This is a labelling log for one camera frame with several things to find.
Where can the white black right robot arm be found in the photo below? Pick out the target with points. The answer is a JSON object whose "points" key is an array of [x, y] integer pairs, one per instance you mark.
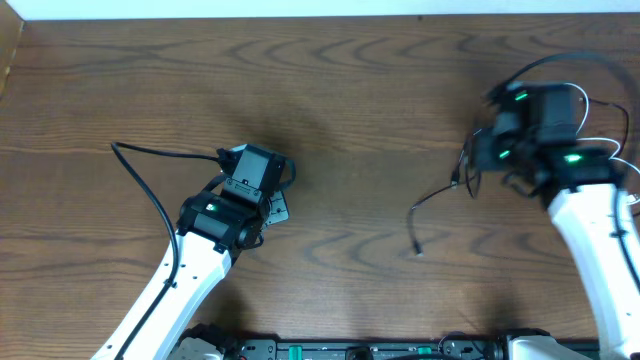
{"points": [[583, 193]]}

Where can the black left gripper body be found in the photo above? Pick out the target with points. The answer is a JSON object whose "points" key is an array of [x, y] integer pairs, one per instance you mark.
{"points": [[279, 210]]}

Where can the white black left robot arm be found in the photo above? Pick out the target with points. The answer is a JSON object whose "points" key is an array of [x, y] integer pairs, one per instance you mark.
{"points": [[226, 218]]}

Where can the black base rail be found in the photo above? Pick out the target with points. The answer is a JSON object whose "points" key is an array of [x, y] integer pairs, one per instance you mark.
{"points": [[210, 342]]}

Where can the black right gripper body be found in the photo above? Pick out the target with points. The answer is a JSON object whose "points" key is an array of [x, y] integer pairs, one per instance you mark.
{"points": [[482, 160]]}

